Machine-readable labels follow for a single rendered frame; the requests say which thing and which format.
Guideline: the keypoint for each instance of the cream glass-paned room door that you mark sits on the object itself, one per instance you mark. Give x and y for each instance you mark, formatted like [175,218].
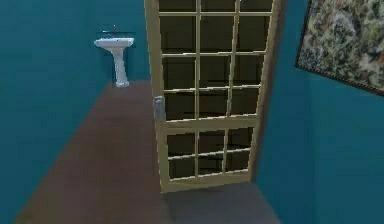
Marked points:
[198,123]

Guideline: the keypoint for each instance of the white pedestal sink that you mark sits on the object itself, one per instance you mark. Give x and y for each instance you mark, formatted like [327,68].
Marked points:
[118,53]

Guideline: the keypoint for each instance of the framed mottled wall picture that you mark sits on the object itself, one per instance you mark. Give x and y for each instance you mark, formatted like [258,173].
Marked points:
[346,40]

